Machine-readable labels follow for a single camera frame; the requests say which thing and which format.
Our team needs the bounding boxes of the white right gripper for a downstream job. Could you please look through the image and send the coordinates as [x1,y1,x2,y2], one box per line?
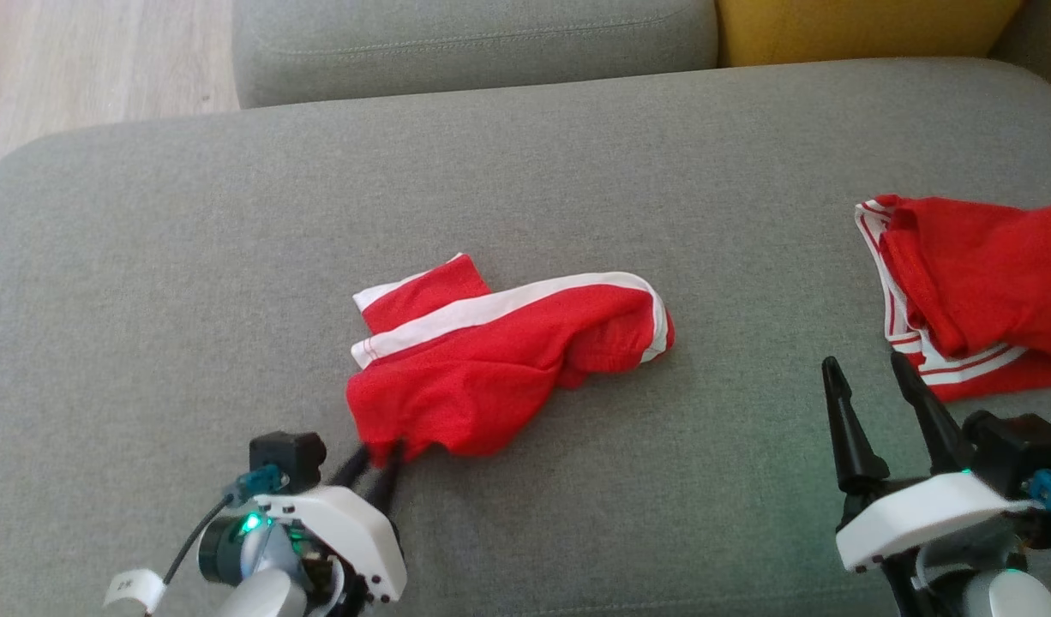
[820,350,1042,575]

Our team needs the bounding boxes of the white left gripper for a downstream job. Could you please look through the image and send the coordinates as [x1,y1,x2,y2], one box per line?
[249,438,409,606]

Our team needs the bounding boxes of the red shorts with white stripes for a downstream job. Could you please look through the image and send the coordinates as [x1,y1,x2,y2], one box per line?
[345,252,677,465]

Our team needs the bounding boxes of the red basketball jersey number 23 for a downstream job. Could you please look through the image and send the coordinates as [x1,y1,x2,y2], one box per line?
[854,194,1051,404]

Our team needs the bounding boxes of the grey sofa seat cushion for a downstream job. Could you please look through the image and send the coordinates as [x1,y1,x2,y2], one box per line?
[0,57,1051,617]

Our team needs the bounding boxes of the yellow sofa cushion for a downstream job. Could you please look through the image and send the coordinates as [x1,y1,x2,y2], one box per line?
[715,0,1027,69]

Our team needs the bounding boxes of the grey sofa back cushion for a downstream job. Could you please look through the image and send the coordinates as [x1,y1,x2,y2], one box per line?
[991,0,1051,105]
[231,0,720,111]

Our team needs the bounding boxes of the white paper cable tag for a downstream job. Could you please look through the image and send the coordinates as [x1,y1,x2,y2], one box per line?
[103,567,167,615]

